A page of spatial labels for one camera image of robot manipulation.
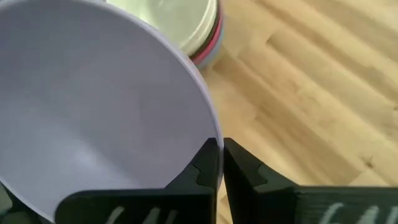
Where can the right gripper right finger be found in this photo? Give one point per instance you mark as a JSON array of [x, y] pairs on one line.
[[280, 205]]

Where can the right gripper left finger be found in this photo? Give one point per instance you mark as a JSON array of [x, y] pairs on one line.
[[174, 205]]

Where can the lavender bowl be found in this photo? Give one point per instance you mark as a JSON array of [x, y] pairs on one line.
[[93, 93]]

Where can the blue-grey bowl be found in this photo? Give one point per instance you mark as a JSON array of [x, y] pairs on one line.
[[217, 51]]

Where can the pink bowl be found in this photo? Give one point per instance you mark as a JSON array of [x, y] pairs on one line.
[[212, 47]]

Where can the dark grey bowl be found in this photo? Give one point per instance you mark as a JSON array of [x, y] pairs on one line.
[[209, 44]]

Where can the cream white bowl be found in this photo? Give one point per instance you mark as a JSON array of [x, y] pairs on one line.
[[174, 18]]

